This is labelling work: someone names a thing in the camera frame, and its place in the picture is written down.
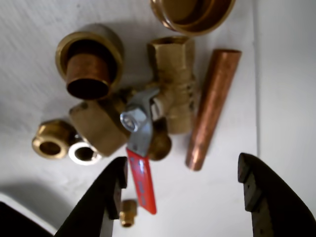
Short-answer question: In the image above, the brass ball valve red handle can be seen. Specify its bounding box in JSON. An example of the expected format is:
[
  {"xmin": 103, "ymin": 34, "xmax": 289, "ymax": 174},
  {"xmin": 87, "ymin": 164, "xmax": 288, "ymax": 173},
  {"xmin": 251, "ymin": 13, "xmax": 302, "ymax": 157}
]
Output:
[{"xmin": 120, "ymin": 36, "xmax": 198, "ymax": 215}]

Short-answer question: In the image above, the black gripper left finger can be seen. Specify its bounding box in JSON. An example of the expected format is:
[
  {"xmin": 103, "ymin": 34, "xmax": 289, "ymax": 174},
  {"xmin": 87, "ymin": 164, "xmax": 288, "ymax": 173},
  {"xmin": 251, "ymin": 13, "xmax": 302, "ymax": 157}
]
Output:
[{"xmin": 53, "ymin": 157, "xmax": 129, "ymax": 237}]

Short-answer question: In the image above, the brass threaded hex fitting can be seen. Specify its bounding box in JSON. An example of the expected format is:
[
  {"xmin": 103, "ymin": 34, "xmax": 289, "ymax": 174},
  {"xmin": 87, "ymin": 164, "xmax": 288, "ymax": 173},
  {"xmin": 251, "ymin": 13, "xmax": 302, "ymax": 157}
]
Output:
[{"xmin": 31, "ymin": 119, "xmax": 75, "ymax": 160}]

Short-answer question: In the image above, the silver metal nut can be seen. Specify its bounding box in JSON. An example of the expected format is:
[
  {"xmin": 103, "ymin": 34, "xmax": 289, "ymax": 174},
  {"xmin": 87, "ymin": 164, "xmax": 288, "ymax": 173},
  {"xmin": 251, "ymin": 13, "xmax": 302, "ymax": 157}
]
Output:
[{"xmin": 68, "ymin": 134, "xmax": 102, "ymax": 165}]

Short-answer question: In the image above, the brass pipe coupling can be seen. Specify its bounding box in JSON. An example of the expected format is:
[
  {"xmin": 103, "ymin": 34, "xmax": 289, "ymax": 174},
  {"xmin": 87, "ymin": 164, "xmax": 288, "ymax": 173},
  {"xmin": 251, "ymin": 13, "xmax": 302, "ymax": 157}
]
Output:
[{"xmin": 150, "ymin": 0, "xmax": 237, "ymax": 37}]

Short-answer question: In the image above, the brass hex adapter fitting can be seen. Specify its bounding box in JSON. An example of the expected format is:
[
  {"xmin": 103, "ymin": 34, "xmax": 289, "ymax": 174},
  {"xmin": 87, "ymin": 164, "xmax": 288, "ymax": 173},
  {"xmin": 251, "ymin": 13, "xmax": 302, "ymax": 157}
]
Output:
[{"xmin": 68, "ymin": 100, "xmax": 172, "ymax": 161}]

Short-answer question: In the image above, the short dark copper tube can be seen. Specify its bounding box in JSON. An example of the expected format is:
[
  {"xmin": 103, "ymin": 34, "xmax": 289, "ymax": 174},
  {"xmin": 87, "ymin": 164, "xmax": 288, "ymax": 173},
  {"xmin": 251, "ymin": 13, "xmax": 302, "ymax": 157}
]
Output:
[{"xmin": 66, "ymin": 53, "xmax": 111, "ymax": 101}]

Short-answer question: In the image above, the white plywood board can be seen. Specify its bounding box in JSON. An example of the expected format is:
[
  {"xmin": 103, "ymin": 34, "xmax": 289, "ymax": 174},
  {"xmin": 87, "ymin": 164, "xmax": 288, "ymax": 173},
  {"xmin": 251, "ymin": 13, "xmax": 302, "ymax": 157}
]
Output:
[{"xmin": 0, "ymin": 0, "xmax": 260, "ymax": 237}]

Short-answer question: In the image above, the long copper pipe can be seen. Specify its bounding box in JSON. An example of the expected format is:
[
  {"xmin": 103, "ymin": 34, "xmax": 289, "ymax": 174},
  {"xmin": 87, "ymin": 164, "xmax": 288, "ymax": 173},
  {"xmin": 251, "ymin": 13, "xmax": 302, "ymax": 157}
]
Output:
[{"xmin": 185, "ymin": 49, "xmax": 242, "ymax": 172}]

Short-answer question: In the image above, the large brass ring fitting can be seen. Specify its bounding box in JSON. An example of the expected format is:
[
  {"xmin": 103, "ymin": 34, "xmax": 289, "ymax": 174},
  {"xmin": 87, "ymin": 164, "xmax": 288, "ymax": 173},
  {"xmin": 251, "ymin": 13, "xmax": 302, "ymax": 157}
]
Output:
[{"xmin": 55, "ymin": 23, "xmax": 125, "ymax": 98}]

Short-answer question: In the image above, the small brass reducer fitting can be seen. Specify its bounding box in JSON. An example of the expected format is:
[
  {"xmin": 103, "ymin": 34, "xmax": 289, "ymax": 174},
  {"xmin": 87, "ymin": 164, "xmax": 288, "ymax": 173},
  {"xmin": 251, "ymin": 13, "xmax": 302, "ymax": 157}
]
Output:
[{"xmin": 119, "ymin": 199, "xmax": 135, "ymax": 227}]

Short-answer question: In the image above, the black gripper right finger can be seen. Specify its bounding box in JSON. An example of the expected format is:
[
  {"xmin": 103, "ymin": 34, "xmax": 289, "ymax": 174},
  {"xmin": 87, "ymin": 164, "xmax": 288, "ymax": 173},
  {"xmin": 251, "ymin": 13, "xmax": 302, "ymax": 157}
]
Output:
[{"xmin": 237, "ymin": 152, "xmax": 316, "ymax": 237}]

